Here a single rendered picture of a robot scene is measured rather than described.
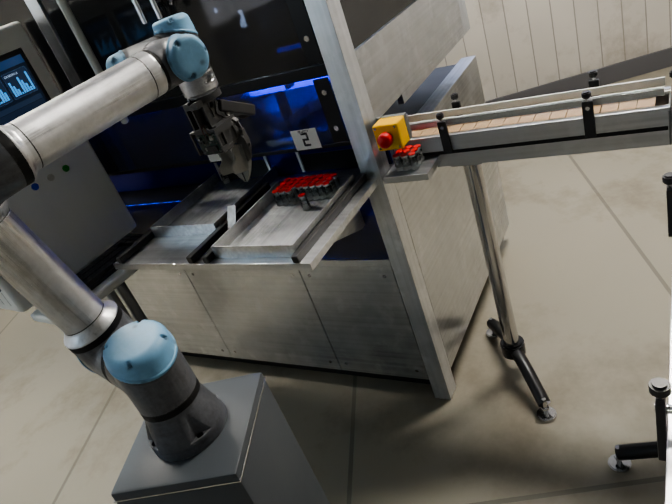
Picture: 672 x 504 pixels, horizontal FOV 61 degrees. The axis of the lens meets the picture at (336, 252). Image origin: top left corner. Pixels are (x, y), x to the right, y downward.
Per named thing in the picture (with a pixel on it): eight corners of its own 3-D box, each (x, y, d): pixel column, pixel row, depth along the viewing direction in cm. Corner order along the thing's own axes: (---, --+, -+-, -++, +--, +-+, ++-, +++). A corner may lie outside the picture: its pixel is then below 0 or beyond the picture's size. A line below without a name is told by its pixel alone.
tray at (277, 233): (281, 192, 172) (277, 181, 170) (356, 185, 158) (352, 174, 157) (216, 258, 148) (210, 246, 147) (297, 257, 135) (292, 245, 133)
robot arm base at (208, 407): (216, 454, 102) (192, 416, 98) (142, 467, 106) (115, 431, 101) (234, 392, 115) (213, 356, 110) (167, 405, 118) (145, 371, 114)
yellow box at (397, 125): (388, 140, 157) (381, 115, 154) (412, 136, 153) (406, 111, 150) (378, 152, 152) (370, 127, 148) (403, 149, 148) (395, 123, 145)
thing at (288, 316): (196, 246, 379) (132, 123, 337) (512, 239, 270) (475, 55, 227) (85, 352, 309) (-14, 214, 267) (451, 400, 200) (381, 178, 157)
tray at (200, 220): (218, 182, 198) (214, 173, 197) (278, 175, 184) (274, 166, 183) (155, 236, 175) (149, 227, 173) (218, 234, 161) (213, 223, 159)
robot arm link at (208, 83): (191, 69, 120) (220, 62, 116) (200, 90, 122) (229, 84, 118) (169, 83, 115) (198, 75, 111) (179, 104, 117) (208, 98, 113)
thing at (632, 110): (396, 173, 166) (381, 123, 158) (414, 149, 177) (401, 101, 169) (671, 148, 129) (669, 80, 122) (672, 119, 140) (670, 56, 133)
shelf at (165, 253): (210, 188, 202) (208, 183, 201) (389, 170, 165) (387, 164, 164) (115, 269, 168) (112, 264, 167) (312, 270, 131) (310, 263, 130)
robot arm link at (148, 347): (157, 427, 98) (118, 370, 92) (121, 402, 107) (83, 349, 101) (209, 379, 105) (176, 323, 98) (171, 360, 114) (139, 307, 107)
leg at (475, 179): (504, 344, 203) (458, 149, 166) (530, 346, 198) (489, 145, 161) (498, 363, 197) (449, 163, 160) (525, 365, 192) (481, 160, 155)
